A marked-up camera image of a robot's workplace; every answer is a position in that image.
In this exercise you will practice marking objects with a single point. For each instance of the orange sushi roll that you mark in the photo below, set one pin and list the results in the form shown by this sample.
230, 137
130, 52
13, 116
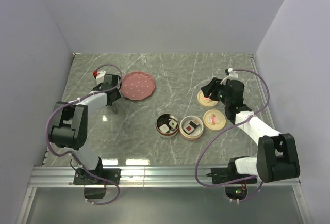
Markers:
194, 123

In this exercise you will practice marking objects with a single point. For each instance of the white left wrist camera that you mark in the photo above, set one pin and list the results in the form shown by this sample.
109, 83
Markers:
99, 76

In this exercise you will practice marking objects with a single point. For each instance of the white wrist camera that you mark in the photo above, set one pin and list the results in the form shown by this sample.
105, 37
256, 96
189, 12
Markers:
231, 73
99, 76

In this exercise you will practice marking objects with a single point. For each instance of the aluminium front rail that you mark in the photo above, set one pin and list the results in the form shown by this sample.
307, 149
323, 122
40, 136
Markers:
155, 194

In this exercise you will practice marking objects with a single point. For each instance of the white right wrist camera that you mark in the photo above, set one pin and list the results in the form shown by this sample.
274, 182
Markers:
231, 73

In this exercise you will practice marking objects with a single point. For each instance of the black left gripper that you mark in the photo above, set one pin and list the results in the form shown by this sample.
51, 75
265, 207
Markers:
118, 95

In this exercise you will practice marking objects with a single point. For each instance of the beige lunch box tier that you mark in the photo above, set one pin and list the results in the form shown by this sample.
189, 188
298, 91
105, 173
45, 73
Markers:
198, 131

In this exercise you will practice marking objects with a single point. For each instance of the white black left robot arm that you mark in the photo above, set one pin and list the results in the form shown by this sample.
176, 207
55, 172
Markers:
68, 124

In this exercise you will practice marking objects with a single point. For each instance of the red sushi roll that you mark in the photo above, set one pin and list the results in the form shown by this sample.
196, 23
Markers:
188, 129

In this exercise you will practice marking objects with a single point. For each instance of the pink dotted plate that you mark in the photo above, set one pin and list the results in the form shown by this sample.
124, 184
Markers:
137, 86

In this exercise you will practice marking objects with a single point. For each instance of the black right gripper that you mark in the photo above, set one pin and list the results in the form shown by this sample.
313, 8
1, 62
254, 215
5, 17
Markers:
213, 86

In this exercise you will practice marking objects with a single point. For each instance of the black spiky sea cucumber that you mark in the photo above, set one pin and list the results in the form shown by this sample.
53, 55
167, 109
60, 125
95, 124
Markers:
162, 120

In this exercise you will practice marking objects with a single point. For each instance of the metal lunch box tier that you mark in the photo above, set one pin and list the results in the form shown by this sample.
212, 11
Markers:
172, 132

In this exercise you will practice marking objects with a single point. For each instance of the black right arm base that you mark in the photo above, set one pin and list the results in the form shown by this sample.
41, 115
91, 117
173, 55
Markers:
222, 175

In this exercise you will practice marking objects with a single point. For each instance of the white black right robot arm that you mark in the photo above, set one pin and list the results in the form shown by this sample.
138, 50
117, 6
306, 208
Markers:
277, 157

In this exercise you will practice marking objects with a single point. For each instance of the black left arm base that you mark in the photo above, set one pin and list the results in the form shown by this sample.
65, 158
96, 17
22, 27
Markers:
95, 183

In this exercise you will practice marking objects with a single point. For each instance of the metal serving tongs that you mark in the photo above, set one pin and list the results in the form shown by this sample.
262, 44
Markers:
114, 108

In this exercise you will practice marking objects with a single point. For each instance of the pale sushi roll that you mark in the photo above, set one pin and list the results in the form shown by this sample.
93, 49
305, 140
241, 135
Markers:
164, 128

